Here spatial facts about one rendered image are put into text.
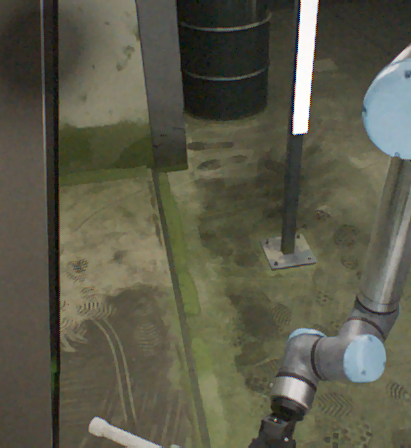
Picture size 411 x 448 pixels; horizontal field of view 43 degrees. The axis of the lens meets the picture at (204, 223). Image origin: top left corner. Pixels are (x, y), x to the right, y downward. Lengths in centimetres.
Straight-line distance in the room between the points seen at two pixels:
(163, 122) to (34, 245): 243
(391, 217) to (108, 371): 120
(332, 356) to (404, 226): 30
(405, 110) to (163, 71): 201
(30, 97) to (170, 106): 243
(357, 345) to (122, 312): 117
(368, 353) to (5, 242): 86
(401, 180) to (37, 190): 73
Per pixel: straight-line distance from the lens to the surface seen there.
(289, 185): 208
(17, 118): 29
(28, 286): 36
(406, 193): 96
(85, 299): 214
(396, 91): 71
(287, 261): 227
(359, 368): 108
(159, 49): 260
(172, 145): 281
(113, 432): 115
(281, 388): 114
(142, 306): 206
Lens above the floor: 152
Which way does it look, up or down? 38 degrees down
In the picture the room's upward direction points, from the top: 3 degrees counter-clockwise
